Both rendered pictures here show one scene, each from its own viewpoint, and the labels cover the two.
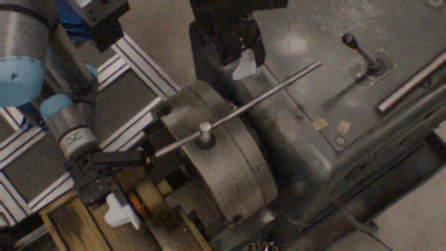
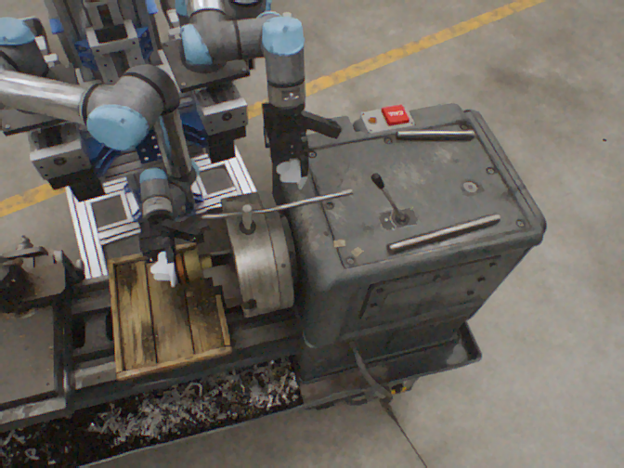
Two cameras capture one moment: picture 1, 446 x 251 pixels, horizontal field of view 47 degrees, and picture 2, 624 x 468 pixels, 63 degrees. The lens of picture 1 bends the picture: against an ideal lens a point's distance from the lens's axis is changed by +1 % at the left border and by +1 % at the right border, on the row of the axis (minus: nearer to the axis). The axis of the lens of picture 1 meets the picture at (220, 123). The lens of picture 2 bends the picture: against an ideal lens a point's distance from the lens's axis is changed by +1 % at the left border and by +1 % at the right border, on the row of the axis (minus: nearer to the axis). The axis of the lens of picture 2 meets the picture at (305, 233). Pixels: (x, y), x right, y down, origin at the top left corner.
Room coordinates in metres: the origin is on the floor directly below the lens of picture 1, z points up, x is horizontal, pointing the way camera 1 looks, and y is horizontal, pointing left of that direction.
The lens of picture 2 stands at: (-0.25, -0.22, 2.23)
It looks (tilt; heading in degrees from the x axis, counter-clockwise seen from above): 58 degrees down; 11
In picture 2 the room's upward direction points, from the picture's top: 5 degrees clockwise
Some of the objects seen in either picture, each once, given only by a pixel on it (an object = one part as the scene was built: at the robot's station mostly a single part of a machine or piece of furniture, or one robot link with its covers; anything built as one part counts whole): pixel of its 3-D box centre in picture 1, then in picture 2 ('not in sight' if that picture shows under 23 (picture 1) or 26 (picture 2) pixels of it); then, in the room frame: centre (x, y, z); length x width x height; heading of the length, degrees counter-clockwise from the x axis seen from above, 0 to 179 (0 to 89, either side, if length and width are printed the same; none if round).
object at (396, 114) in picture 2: not in sight; (395, 115); (0.77, -0.24, 1.26); 0.06 x 0.06 x 0.02; 30
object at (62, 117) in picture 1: (64, 120); (155, 189); (0.46, 0.36, 1.08); 0.11 x 0.08 x 0.09; 30
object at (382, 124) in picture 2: not in sight; (385, 124); (0.75, -0.22, 1.23); 0.13 x 0.08 x 0.05; 120
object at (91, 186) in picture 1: (94, 176); (158, 237); (0.32, 0.28, 1.08); 0.12 x 0.09 x 0.08; 30
